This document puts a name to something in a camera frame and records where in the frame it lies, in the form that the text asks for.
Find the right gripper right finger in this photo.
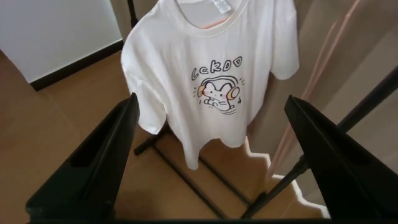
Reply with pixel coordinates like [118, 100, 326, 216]
[284, 95, 398, 219]

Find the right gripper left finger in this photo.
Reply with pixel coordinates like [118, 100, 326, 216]
[25, 92, 140, 220]

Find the white printed T-shirt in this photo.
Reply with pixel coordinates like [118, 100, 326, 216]
[120, 0, 300, 171]

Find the pink clothes hanger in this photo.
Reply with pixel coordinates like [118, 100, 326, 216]
[203, 17, 229, 29]

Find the black clothes rack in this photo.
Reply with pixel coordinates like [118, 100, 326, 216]
[126, 0, 398, 220]

